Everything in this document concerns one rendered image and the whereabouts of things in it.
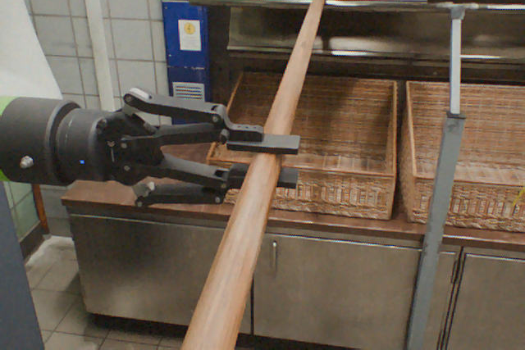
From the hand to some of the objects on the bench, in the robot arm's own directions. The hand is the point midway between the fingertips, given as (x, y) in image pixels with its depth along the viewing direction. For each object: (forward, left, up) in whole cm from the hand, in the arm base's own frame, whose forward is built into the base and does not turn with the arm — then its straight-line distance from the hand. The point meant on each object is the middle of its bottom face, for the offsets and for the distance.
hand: (264, 159), depth 53 cm
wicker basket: (+55, +110, -61) cm, 137 cm away
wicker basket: (-4, +110, -61) cm, 126 cm away
